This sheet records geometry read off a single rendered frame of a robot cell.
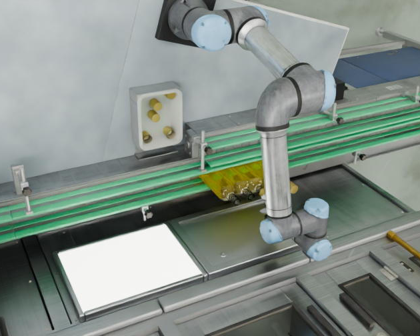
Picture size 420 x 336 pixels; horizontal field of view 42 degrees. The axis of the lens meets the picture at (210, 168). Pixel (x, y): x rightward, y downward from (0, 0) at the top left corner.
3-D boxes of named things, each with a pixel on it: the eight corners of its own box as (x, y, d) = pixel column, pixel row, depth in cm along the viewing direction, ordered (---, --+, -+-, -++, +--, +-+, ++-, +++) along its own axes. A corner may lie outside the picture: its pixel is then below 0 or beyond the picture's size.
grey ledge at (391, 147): (247, 176, 242) (261, 188, 233) (249, 158, 237) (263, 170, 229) (407, 135, 280) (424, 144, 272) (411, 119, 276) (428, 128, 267)
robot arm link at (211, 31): (182, 9, 181) (198, 19, 171) (219, 4, 186) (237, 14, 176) (183, 44, 188) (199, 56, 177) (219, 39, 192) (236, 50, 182)
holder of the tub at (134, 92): (133, 154, 213) (140, 163, 207) (129, 87, 200) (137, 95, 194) (173, 145, 220) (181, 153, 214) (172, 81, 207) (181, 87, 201)
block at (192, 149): (183, 151, 216) (191, 159, 211) (183, 130, 211) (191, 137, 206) (191, 149, 217) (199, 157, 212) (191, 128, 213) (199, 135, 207)
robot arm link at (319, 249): (335, 237, 170) (333, 259, 175) (314, 219, 179) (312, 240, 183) (315, 245, 167) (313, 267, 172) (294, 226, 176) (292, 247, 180)
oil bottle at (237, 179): (211, 173, 219) (237, 199, 202) (211, 161, 216) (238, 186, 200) (223, 169, 221) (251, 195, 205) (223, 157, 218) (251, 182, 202)
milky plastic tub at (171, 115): (132, 143, 210) (140, 152, 204) (129, 87, 199) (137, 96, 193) (173, 134, 217) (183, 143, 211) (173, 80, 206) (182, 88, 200)
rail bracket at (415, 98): (399, 96, 250) (421, 106, 240) (401, 81, 247) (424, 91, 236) (405, 94, 252) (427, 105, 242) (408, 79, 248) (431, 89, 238)
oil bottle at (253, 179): (224, 170, 221) (251, 195, 205) (224, 157, 219) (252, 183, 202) (236, 167, 224) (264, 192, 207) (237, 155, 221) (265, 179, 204)
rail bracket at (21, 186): (12, 189, 193) (25, 223, 176) (4, 147, 185) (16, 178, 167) (26, 187, 195) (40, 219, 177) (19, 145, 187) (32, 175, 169)
